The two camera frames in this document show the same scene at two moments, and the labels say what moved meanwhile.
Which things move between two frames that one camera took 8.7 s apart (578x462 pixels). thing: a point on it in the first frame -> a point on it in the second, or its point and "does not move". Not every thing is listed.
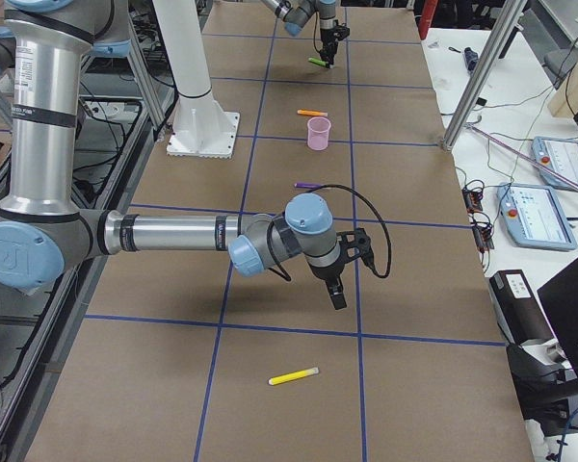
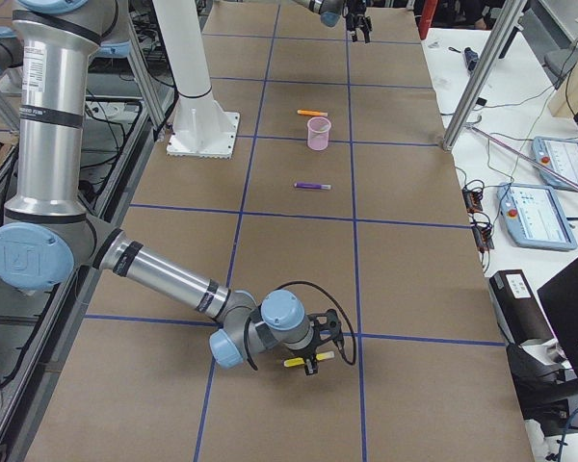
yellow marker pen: [294, 374] -> [294, 361]
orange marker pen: [312, 113] does not move
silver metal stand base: [546, 169] does not move
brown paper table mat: [181, 356] does not move
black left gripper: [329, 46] -> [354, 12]
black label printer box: [517, 313] does not move
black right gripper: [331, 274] -> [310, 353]
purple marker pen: [306, 185] does not move
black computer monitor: [569, 300] does not move
